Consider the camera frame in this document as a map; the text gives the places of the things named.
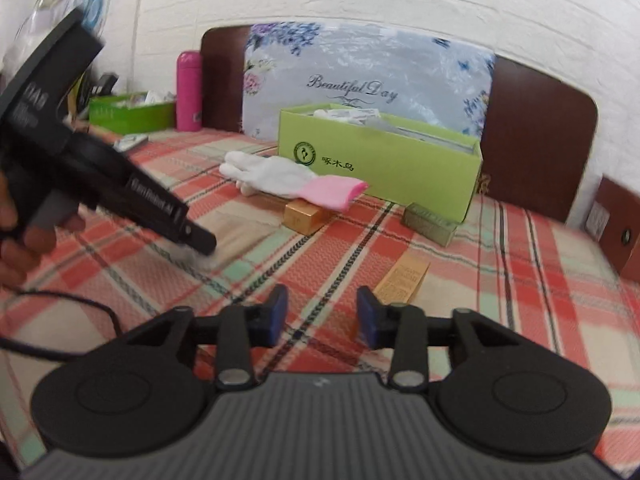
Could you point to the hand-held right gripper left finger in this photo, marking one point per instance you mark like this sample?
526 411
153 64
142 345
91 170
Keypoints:
270 312

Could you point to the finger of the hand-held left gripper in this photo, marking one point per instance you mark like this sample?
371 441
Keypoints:
197 237

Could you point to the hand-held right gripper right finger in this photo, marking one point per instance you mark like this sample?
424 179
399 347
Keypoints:
370 315

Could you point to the gold packet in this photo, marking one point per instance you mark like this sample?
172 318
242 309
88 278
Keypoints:
402 280

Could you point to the large green storage box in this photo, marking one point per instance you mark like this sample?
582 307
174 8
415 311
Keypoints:
400 160

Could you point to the person's left hand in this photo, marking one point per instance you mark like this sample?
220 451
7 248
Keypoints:
20 255

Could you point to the plaid bed sheet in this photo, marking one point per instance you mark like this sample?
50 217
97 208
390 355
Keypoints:
300 265

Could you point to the small flat packet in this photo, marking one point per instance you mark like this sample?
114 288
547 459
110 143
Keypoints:
131 143

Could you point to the small green box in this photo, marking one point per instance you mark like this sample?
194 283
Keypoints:
130 117

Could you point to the small black object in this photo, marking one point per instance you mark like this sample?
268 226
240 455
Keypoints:
106 85

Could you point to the shiny gold box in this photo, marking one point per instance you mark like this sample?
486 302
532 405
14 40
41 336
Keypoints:
305 216

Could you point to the white glove pink cuff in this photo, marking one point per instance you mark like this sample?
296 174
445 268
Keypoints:
280 175

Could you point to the olive green box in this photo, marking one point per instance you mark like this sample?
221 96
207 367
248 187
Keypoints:
430 225

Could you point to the pink bottle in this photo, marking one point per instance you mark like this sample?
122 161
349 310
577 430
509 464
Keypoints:
189 90

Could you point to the brown wooden headboard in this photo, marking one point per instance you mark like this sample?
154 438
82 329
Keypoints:
540 135

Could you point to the floral printed plastic bag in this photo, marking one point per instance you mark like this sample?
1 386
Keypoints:
400 65

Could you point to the brown side cabinet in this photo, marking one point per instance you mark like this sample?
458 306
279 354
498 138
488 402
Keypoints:
615 230

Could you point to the wall poster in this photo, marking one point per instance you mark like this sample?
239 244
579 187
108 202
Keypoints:
92 5

